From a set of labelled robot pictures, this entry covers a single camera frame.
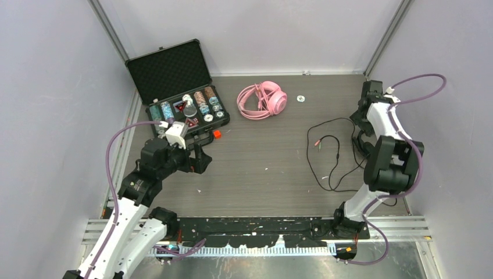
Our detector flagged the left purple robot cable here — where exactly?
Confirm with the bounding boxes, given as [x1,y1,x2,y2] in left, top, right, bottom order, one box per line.
[83,120,170,279]

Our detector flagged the black headphones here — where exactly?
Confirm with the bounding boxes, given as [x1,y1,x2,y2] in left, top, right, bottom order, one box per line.
[352,130,374,158]

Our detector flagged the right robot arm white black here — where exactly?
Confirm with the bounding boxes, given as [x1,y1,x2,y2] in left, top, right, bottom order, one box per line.
[331,80,424,239]

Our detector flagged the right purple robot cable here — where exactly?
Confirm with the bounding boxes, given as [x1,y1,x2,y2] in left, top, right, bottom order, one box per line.
[346,74,448,266]

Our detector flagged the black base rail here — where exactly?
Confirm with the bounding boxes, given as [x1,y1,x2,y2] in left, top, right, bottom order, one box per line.
[166,217,370,248]

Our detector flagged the small orange cube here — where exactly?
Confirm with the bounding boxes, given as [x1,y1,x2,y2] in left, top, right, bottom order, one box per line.
[213,130,222,139]

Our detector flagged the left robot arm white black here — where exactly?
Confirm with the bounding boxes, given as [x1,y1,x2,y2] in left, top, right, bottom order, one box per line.
[64,138,212,278]

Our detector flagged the black headphone cable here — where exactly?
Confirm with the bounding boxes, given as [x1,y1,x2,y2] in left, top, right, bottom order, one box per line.
[306,117,398,207]

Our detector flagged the black poker chip case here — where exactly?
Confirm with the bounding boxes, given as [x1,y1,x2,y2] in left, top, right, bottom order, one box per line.
[125,39,230,145]

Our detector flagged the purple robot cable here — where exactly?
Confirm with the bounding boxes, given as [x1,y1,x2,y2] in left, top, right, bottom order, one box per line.
[83,120,170,279]
[346,74,448,266]

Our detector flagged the pink headphones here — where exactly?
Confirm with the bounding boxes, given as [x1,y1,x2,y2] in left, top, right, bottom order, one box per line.
[237,81,288,120]

